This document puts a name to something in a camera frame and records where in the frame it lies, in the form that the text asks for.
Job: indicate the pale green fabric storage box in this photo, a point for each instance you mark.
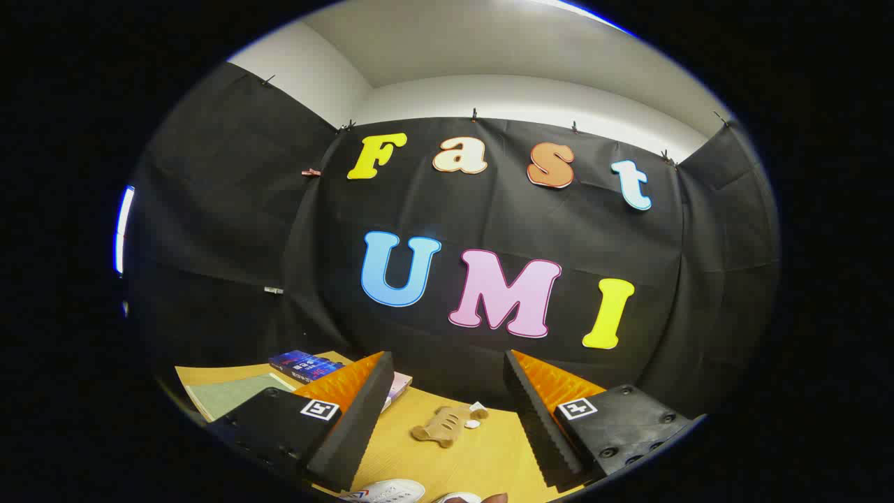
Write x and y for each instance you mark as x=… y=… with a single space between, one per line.
x=234 y=395

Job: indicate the brown plush toy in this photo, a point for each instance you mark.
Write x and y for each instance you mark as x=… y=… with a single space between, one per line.
x=443 y=425

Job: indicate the black backdrop cloth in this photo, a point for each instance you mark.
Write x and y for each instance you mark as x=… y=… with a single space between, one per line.
x=489 y=216

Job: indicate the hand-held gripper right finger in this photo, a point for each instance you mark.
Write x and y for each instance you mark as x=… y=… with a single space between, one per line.
x=531 y=419

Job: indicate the pink cover book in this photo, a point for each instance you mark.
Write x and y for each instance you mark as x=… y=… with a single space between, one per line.
x=397 y=388

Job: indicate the white shoe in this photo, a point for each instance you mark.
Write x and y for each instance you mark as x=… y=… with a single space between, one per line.
x=387 y=491
x=457 y=497

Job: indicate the dark blue book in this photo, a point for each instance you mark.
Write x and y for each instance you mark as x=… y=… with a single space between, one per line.
x=304 y=365

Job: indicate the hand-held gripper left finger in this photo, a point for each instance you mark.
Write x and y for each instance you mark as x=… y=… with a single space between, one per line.
x=363 y=419

